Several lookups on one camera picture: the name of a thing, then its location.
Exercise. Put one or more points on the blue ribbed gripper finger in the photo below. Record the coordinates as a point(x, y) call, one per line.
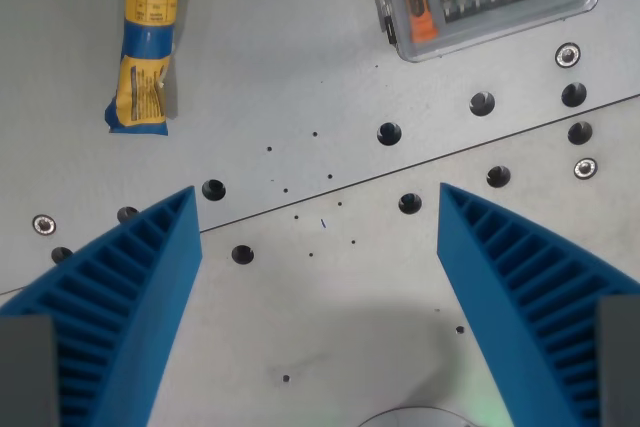
point(505, 292)
point(125, 297)

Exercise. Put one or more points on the blue and yellow bag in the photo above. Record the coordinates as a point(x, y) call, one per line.
point(146, 37)

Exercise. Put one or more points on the silver table bolt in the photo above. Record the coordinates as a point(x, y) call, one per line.
point(44, 225)
point(568, 55)
point(585, 168)

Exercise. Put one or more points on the grey round disc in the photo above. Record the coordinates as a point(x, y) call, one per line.
point(417, 418)

